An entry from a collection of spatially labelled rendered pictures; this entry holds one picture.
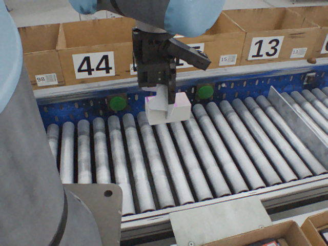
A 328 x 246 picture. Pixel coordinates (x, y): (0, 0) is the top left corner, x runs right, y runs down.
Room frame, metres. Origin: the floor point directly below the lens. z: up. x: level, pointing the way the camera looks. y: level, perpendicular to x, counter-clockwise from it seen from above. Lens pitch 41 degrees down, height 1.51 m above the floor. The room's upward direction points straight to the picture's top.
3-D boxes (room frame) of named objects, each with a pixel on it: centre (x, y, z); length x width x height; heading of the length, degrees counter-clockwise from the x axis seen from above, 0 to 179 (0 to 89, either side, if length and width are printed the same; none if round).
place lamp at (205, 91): (1.01, -0.21, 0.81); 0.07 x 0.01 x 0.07; 102
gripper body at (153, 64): (0.52, 0.01, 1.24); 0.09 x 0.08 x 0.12; 103
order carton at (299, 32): (1.31, -0.53, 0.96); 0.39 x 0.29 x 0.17; 102
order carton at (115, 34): (1.14, 0.23, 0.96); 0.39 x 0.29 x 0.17; 102
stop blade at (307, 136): (0.85, -0.58, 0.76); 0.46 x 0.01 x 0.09; 12
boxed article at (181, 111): (0.53, -0.02, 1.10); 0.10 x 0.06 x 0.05; 103
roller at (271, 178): (0.81, -0.36, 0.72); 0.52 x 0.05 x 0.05; 12
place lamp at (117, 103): (0.93, 0.17, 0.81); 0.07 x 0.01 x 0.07; 102
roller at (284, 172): (0.82, -0.42, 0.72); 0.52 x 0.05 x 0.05; 12
